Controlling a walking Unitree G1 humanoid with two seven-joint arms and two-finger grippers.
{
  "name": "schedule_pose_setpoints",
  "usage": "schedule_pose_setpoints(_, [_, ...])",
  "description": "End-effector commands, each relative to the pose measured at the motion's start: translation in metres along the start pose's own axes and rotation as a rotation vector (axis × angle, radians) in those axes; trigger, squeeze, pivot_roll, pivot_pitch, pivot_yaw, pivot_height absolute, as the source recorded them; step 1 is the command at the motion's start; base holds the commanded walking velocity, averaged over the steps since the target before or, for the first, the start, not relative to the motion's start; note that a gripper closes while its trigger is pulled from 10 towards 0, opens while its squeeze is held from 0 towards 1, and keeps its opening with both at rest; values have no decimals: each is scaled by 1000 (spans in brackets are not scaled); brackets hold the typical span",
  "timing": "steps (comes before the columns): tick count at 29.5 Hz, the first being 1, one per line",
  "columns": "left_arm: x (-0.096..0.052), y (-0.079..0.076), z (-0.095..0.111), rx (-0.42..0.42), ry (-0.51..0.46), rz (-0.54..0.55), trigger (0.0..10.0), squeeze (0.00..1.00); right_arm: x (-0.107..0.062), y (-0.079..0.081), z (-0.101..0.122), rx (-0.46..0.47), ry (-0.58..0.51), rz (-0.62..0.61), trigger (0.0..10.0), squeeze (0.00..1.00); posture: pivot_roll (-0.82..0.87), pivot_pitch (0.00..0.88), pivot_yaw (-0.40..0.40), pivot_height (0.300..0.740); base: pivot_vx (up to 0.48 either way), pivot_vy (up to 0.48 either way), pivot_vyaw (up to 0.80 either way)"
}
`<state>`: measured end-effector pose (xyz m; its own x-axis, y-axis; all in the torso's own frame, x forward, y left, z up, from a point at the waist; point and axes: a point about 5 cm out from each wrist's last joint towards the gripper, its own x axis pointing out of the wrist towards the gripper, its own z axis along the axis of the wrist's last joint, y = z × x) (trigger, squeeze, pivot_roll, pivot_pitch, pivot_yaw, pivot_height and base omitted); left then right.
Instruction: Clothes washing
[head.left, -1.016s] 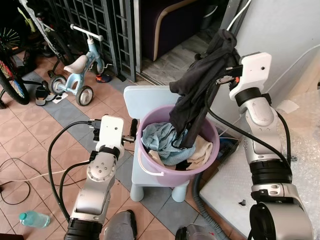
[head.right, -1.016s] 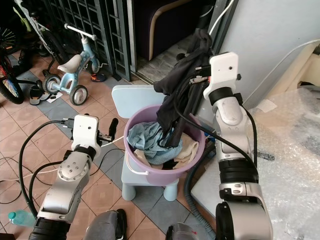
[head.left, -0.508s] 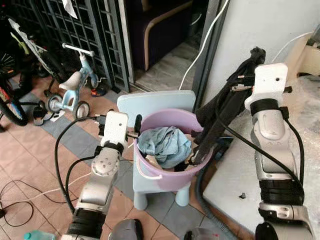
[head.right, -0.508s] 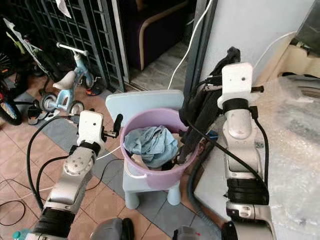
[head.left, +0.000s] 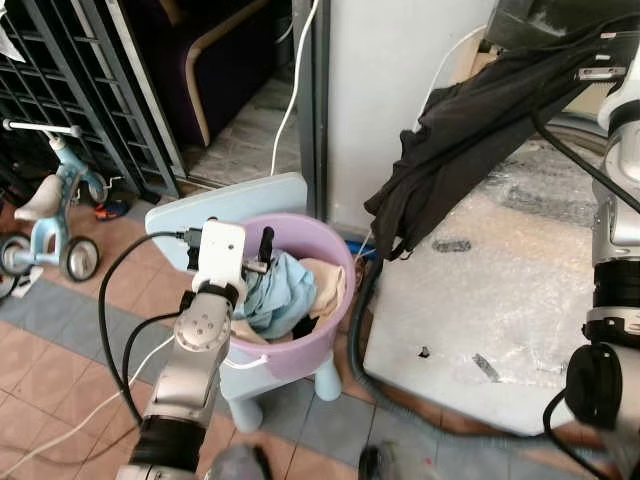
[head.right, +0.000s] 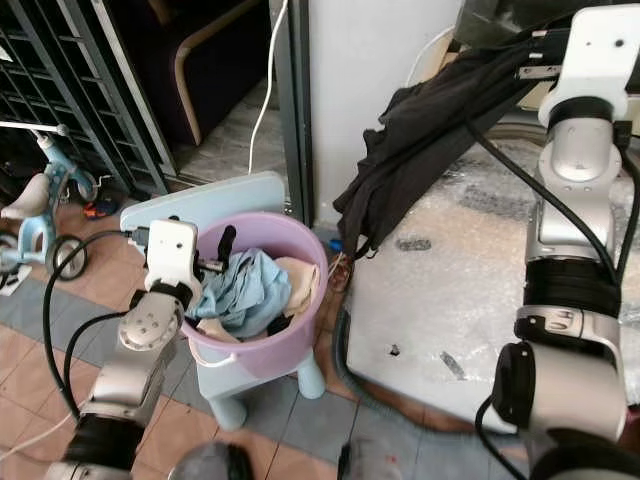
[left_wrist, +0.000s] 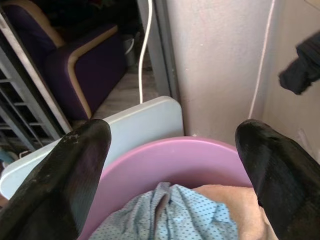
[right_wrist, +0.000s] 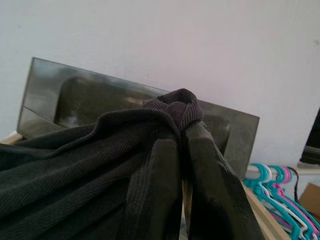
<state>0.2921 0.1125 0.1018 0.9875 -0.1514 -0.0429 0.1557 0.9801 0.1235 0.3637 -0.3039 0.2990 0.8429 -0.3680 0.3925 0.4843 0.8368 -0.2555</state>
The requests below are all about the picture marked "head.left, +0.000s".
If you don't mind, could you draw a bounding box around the small red blue toy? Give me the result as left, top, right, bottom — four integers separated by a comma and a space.
94, 199, 132, 222

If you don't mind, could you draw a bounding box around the purple plastic bucket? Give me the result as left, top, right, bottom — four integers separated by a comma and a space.
220, 211, 359, 382

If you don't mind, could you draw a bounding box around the grey robot foot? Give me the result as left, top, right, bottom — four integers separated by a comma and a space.
204, 444, 273, 480
358, 440, 425, 480

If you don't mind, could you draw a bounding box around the white floor cable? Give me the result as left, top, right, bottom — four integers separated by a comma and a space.
0, 334, 177, 475

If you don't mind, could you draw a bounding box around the grey right robot foot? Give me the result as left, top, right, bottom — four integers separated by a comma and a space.
358, 440, 425, 480

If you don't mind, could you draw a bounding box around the white washing machine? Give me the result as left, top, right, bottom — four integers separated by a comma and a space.
361, 0, 640, 438

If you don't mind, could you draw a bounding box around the light blue plastic stool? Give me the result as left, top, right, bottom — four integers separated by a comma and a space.
144, 172, 347, 434

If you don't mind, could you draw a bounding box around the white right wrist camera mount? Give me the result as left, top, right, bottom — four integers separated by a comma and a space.
611, 48, 640, 101

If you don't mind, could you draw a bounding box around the dark metal grille gate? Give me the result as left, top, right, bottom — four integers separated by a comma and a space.
0, 0, 183, 204

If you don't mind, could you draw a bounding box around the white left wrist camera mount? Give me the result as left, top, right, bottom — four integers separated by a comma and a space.
191, 220, 249, 295

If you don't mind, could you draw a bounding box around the dark metal door frame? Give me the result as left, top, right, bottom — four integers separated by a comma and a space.
293, 0, 333, 219

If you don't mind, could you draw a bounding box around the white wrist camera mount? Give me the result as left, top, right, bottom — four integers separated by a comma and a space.
191, 220, 249, 295
611, 48, 640, 101

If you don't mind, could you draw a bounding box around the cream cloth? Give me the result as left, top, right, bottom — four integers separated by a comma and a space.
298, 257, 349, 323

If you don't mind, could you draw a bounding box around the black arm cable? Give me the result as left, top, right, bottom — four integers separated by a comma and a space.
97, 229, 205, 423
529, 108, 640, 480

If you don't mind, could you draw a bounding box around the light blue child tricycle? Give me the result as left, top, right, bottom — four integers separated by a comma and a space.
0, 119, 113, 299

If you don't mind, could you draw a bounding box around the grey left robot foot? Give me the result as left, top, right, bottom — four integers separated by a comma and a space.
204, 444, 273, 480

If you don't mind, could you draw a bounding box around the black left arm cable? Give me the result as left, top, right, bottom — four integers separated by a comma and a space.
97, 229, 205, 423

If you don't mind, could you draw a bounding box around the dark grey garment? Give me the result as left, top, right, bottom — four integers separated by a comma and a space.
362, 18, 633, 264

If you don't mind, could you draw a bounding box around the light blue cloth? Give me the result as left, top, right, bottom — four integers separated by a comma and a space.
238, 250, 320, 342

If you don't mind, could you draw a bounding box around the thin white hanging cable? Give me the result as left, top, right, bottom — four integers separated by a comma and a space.
269, 0, 322, 179

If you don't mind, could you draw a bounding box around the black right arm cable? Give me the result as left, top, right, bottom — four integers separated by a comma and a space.
529, 108, 640, 480

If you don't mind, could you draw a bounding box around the dark purple wooden armchair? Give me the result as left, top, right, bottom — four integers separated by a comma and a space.
118, 0, 299, 151

